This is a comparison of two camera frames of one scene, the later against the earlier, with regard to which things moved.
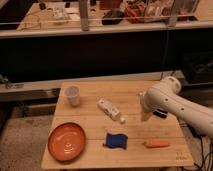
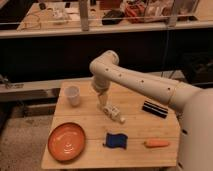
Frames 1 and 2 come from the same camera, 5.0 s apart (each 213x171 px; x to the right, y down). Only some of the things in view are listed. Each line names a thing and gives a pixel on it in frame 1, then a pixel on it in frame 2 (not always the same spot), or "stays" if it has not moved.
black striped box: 160,113 stays
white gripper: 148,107 → 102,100
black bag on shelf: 112,17 stays
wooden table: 109,113 stays
